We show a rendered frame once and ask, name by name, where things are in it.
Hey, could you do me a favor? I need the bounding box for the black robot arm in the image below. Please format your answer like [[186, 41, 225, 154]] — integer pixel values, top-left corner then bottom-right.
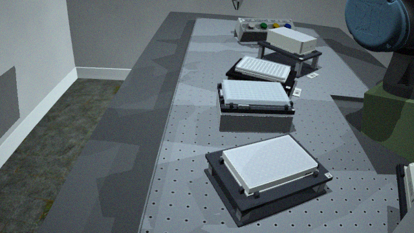
[[345, 0, 414, 100]]

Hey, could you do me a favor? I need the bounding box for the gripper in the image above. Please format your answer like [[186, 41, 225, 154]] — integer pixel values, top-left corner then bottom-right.
[[232, 0, 243, 10]]

